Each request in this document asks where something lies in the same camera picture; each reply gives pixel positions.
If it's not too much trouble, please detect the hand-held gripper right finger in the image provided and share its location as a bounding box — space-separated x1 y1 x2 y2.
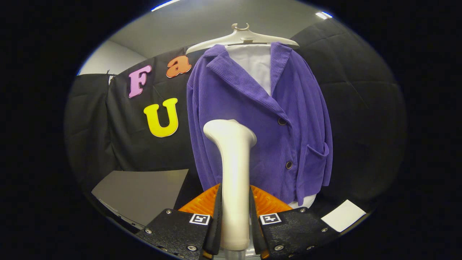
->
250 183 342 259

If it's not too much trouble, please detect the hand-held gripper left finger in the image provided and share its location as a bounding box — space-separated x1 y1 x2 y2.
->
135 183 225 260

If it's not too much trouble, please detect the white garment steamer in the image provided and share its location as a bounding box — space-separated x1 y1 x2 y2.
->
202 119 258 260

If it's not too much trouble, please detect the purple corduroy jacket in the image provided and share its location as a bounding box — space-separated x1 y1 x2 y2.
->
186 42 334 207

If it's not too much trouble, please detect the white clothes hanger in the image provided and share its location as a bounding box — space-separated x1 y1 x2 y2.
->
185 23 300 56

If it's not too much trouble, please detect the grey cabinet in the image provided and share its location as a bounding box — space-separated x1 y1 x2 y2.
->
91 168 190 230

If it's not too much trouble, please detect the white flat board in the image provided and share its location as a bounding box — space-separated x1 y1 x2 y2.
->
321 199 367 233

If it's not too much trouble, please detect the black backdrop cloth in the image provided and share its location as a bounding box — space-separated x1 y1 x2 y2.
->
65 17 409 225

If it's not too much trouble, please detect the white mannequin torso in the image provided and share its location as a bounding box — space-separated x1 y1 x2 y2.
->
224 44 318 210

